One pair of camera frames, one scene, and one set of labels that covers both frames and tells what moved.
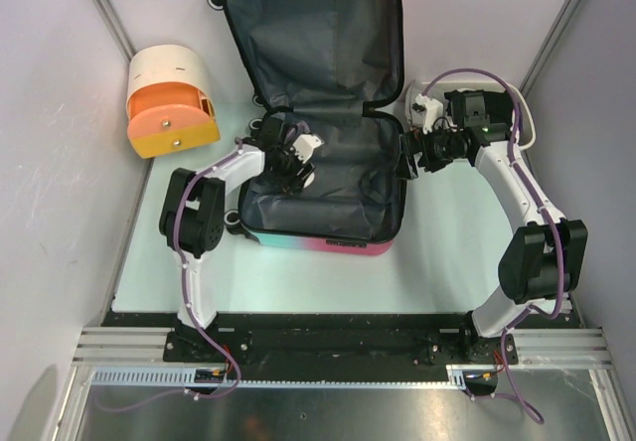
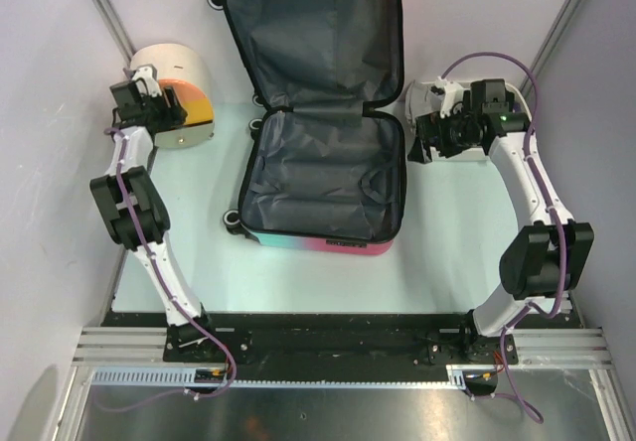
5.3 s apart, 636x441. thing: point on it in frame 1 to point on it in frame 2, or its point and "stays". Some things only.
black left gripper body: x=287 y=168 to x=152 y=107
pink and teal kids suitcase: x=322 y=46 stays
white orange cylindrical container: x=170 y=104 stays
